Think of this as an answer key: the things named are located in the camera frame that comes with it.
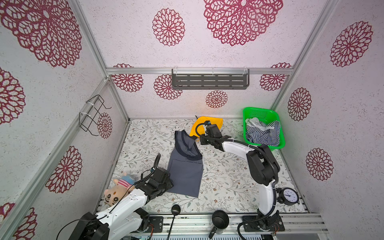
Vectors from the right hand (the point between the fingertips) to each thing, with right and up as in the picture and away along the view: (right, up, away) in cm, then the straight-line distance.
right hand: (200, 135), depth 99 cm
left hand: (-17, -28, -12) cm, 35 cm away
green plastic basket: (+51, +15, +18) cm, 56 cm away
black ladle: (-14, -39, -21) cm, 47 cm away
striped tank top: (+44, +2, +12) cm, 46 cm away
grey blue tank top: (-9, -19, -6) cm, 22 cm away
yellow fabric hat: (0, +4, -15) cm, 15 cm away
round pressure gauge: (+46, -32, -18) cm, 59 cm away
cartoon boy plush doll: (-45, -30, -24) cm, 59 cm away
